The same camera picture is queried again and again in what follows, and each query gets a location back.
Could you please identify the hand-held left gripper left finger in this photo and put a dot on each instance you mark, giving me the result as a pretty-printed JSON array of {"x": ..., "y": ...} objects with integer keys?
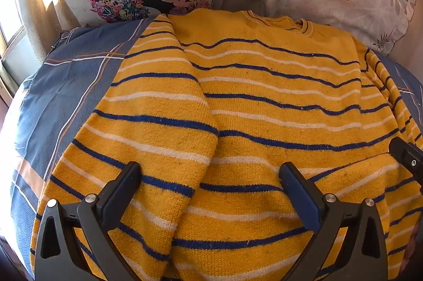
[{"x": 121, "y": 193}]

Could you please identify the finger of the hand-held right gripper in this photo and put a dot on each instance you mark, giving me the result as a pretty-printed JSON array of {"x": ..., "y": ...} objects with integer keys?
[{"x": 407, "y": 157}]

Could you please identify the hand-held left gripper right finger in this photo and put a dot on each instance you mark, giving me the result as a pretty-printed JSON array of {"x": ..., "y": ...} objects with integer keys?
[{"x": 301, "y": 198}]

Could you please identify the yellow striped sweater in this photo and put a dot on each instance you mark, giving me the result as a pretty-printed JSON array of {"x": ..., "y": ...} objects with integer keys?
[{"x": 264, "y": 109}]

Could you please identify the blue plaid bed sheet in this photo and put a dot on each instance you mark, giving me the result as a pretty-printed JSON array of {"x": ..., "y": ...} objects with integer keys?
[{"x": 66, "y": 102}]

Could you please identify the window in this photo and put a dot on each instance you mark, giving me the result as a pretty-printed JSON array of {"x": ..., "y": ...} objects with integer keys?
[{"x": 11, "y": 36}]

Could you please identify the beige curtain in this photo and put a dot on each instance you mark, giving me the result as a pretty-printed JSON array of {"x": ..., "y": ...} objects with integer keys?
[{"x": 43, "y": 13}]

